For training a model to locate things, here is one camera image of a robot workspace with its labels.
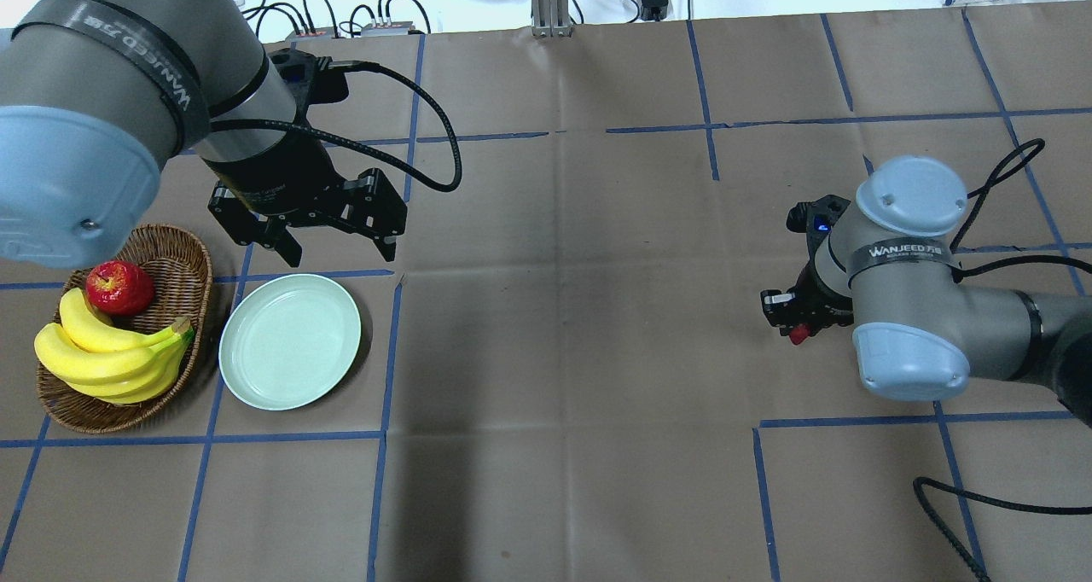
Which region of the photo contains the red strawberry green top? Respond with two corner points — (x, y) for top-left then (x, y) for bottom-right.
(787, 323), (811, 346)

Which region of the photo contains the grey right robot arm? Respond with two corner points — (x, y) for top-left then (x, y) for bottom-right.
(760, 155), (1089, 423)

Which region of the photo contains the grey connector box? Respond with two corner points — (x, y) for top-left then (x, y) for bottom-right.
(357, 21), (422, 38)

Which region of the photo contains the aluminium profile post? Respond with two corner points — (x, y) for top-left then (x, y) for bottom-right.
(531, 0), (573, 38)

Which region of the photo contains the yellow banana bunch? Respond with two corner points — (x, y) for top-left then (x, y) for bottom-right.
(32, 288), (195, 404)

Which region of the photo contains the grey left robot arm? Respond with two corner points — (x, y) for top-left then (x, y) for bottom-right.
(1, 0), (407, 270)

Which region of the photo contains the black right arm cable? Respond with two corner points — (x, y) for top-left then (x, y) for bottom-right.
(913, 138), (1092, 582)

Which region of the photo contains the light green plate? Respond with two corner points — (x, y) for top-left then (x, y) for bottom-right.
(218, 274), (363, 411)

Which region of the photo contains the red apple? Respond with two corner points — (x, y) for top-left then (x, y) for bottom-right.
(84, 260), (156, 317)

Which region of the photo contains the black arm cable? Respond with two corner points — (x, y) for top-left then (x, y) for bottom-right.
(913, 138), (1092, 582)
(209, 60), (463, 194)

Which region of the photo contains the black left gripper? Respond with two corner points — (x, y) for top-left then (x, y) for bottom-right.
(203, 130), (407, 268)

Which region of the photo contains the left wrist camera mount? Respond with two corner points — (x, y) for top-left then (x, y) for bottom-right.
(269, 49), (351, 116)

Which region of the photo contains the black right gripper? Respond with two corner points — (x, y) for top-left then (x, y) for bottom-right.
(761, 263), (854, 335)

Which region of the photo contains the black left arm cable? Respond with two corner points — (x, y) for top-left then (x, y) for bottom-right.
(209, 60), (463, 194)

